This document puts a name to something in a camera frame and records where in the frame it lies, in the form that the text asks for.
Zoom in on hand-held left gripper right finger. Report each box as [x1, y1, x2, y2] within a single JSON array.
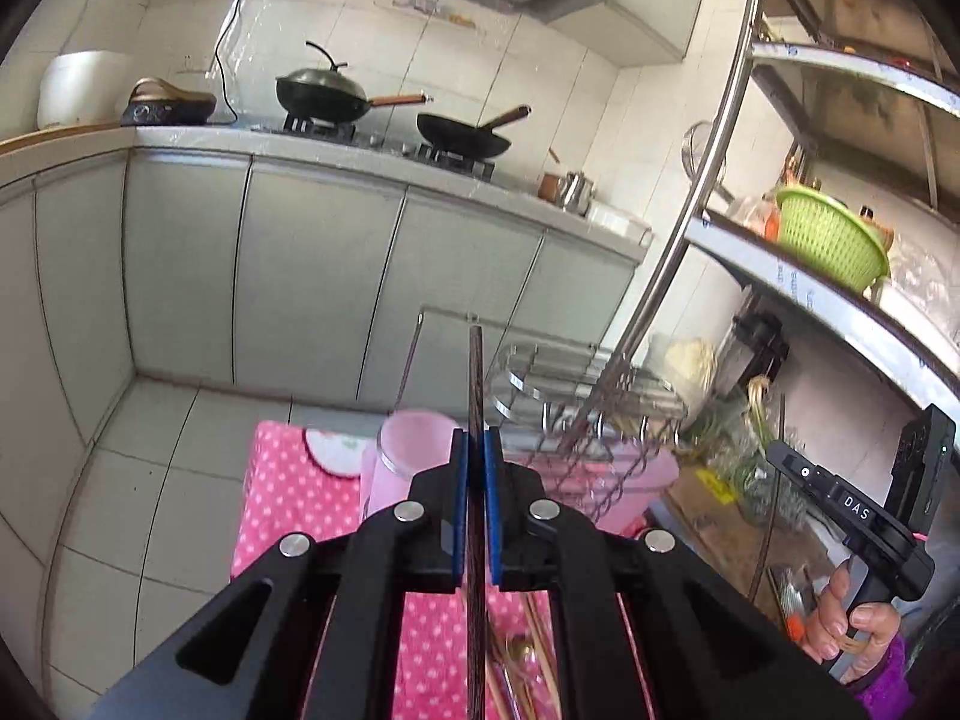
[[484, 427, 871, 720]]

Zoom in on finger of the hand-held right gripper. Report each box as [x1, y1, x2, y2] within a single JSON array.
[[766, 441, 833, 500]]

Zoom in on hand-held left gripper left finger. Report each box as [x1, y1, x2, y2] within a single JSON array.
[[86, 427, 472, 720]]

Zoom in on pink wire utensil rack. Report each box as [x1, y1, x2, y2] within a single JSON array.
[[360, 304, 691, 541]]

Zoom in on dark wooden chopstick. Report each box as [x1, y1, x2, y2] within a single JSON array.
[[468, 325, 484, 720]]

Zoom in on gold metal spoon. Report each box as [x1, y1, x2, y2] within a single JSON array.
[[504, 631, 532, 720]]

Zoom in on person's right hand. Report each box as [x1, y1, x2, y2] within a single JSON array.
[[799, 562, 901, 680]]

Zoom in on green onions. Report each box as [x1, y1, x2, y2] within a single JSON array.
[[681, 375, 807, 530]]

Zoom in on black blender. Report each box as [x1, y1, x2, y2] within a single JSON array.
[[716, 298, 790, 400]]

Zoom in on pink polka dot blanket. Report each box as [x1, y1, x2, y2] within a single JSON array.
[[229, 420, 680, 720]]

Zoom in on light wooden chopstick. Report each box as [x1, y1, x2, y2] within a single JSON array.
[[486, 656, 518, 720], [523, 591, 560, 695]]

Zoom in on pale cabbage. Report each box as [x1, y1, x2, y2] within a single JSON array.
[[664, 337, 722, 392]]

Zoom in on stainless steel shelf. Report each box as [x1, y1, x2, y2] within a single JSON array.
[[622, 0, 960, 466]]

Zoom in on green plastic basket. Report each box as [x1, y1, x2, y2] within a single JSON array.
[[775, 186, 892, 293]]

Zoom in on grey kitchen cabinet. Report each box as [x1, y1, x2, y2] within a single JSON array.
[[0, 127, 653, 410]]

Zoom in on small steel kettle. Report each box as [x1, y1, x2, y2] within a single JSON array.
[[559, 171, 596, 215]]

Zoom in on black frying wok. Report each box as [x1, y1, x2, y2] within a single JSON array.
[[416, 105, 532, 161]]

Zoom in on black gas stove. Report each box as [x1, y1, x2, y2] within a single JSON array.
[[251, 116, 497, 183]]

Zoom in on black wok with lid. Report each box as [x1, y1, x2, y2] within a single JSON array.
[[274, 41, 430, 130]]

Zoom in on white rice cooker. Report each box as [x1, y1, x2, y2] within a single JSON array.
[[36, 51, 137, 132]]

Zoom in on wire strainer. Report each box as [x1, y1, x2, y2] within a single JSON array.
[[681, 120, 737, 202]]

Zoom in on black power cable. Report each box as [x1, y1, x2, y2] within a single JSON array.
[[214, 0, 253, 125]]

